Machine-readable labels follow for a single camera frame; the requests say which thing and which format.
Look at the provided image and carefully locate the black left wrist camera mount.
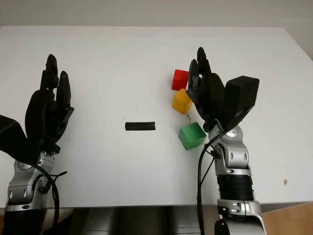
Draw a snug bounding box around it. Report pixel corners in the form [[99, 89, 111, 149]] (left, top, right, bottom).
[[0, 114, 41, 169]]

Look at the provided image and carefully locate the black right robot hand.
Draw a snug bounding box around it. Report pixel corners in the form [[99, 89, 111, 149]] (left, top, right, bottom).
[[186, 47, 230, 132]]

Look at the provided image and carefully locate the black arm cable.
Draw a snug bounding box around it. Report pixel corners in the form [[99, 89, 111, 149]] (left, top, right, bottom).
[[196, 127, 225, 235], [31, 165, 68, 235]]

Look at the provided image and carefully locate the dark grey robot torso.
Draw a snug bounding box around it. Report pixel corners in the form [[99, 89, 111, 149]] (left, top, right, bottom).
[[70, 207, 218, 235]]

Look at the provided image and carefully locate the green cube block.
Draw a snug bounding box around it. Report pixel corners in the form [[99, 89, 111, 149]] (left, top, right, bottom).
[[178, 121, 206, 151]]

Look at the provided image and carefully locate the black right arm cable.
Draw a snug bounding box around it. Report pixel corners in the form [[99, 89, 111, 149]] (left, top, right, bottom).
[[196, 127, 225, 235]]

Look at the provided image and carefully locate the red cube block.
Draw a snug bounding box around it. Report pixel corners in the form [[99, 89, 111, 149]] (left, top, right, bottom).
[[172, 69, 190, 92]]

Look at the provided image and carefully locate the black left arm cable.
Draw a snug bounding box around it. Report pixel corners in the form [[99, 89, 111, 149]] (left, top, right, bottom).
[[31, 165, 68, 235]]

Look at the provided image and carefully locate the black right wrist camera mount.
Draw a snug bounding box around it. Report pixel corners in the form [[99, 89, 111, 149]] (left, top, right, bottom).
[[224, 75, 260, 130]]

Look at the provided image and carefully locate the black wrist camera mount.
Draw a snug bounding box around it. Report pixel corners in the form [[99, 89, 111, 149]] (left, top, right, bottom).
[[224, 75, 260, 130], [0, 114, 41, 169]]

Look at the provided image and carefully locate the black tape strip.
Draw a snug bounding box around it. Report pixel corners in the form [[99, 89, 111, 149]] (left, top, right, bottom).
[[125, 121, 156, 132]]

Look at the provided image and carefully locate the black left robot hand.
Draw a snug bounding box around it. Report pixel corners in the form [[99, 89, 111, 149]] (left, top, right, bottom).
[[24, 53, 75, 155]]

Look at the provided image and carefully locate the yellow cube block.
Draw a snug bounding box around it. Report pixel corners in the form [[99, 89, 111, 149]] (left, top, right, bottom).
[[172, 88, 195, 115]]

